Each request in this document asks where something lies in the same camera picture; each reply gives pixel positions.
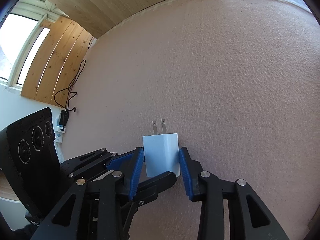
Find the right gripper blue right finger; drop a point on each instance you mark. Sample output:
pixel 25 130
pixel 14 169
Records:
pixel 190 170

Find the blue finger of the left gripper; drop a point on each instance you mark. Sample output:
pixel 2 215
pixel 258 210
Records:
pixel 149 190
pixel 116 161

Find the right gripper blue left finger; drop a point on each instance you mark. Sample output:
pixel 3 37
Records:
pixel 132 173

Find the white usb wall charger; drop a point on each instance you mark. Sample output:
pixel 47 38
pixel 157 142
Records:
pixel 161 152

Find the white power strip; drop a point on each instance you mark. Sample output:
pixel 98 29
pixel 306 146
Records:
pixel 60 126

